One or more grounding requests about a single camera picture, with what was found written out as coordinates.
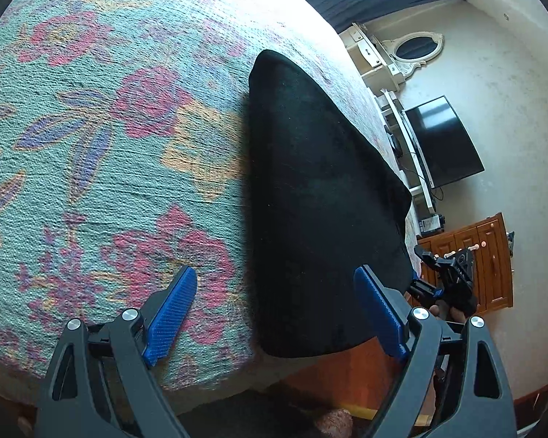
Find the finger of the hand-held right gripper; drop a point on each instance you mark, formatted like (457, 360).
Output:
(427, 255)
(422, 288)

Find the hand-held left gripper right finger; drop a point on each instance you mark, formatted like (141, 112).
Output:
(379, 310)

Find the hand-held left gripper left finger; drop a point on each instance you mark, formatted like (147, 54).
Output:
(171, 315)

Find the black pants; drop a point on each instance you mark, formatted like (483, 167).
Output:
(319, 191)

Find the person's right hand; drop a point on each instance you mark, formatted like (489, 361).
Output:
(456, 315)

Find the wooden cabinet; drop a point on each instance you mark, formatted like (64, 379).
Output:
(488, 260)

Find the white television stand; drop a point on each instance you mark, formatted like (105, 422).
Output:
(415, 159)

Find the black television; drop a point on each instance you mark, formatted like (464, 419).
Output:
(443, 141)

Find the pink fuzzy slipper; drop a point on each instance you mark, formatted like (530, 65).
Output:
(333, 423)

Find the dark cloth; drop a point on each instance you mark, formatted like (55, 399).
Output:
(255, 415)

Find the floral bedspread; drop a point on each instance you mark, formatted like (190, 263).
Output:
(96, 146)

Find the oval vanity mirror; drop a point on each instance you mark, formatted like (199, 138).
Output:
(415, 48)

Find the cream vanity dresser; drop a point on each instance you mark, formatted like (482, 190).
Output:
(370, 54)

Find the wooden bed frame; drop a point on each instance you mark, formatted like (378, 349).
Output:
(347, 374)

